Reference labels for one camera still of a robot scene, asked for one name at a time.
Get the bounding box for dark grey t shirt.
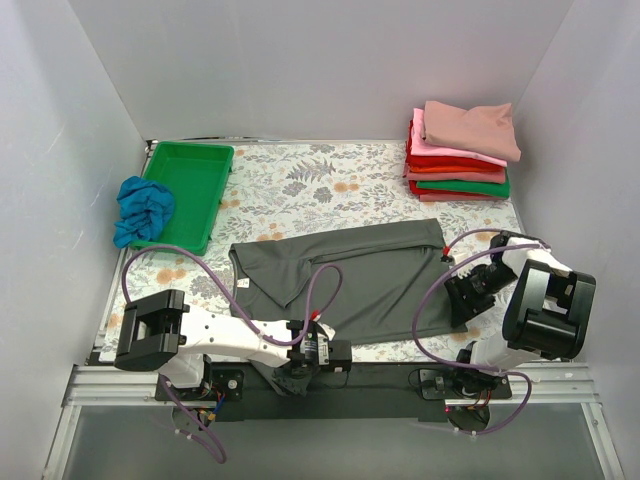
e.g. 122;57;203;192
229;219;454;345

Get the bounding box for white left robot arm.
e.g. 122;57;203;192
114;289;352;400

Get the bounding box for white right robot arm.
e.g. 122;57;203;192
444;231;596;398

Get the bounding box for green folded shirt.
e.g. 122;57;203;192
412;175;511;198

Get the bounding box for bottom pink folded shirt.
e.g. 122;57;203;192
419;192;503;202

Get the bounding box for salmon folded shirt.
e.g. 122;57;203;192
403;169;507;184

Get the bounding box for orange folded shirt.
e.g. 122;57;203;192
404;166;506;178

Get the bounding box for light pink folded shirt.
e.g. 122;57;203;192
408;108;507;167

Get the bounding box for dusty pink folded shirt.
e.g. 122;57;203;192
422;101;521;162

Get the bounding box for floral table mat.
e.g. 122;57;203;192
95;141;520;363

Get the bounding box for green plastic tray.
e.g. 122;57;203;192
130;141;234;256

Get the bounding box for crumpled blue t shirt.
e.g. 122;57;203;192
113;176;175;249

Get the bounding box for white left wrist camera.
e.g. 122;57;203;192
311;310;336;341

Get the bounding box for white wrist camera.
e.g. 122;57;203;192
311;310;336;341
441;246;476;278

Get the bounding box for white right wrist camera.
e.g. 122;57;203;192
441;246;476;278

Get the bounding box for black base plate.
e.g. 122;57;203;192
171;362;511;422

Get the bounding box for aluminium frame rail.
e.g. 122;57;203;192
43;362;624;479

